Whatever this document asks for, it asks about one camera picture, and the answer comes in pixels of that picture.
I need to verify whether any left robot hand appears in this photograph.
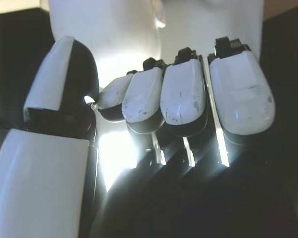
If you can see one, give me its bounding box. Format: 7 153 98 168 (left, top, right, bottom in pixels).
0 36 298 238

